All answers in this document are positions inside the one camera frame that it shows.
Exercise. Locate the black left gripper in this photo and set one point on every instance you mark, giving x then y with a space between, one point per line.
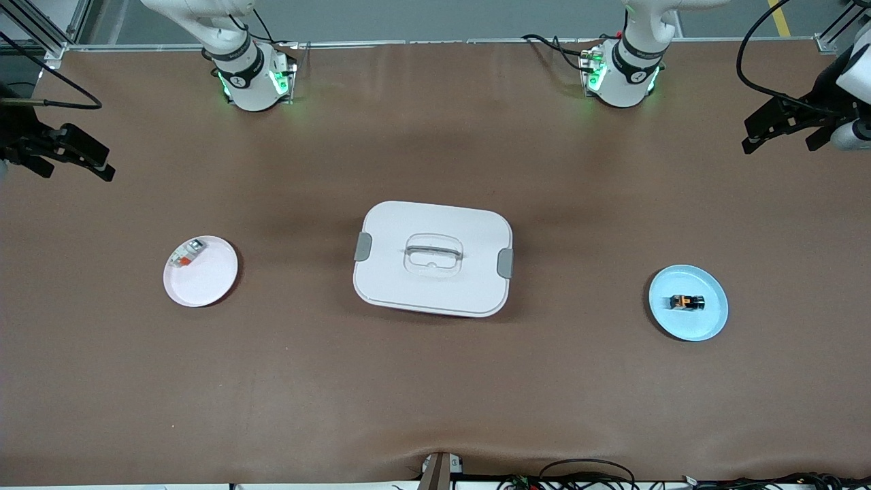
819 99

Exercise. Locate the orange and black switch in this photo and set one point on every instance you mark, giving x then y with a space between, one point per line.
687 302

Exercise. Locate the aluminium frame profile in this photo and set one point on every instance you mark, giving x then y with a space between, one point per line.
827 44
47 42

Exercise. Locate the pink round plate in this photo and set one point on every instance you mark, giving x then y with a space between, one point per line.
201 289

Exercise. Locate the brown table cover mat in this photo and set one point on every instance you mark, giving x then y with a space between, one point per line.
435 388

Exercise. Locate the white lidded storage box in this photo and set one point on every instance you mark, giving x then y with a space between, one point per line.
435 292

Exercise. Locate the white switch with orange end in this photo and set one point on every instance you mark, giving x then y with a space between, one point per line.
185 255

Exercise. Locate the metal table edge rail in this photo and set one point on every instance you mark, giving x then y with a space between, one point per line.
408 43

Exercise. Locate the table edge clamp bracket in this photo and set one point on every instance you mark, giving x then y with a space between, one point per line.
441 471

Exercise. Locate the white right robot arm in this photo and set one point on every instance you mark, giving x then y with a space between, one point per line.
252 82

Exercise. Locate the light blue round plate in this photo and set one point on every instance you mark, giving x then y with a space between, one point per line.
687 328

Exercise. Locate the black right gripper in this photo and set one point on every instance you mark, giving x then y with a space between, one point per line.
20 136

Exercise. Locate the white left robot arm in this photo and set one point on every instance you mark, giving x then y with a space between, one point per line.
622 82

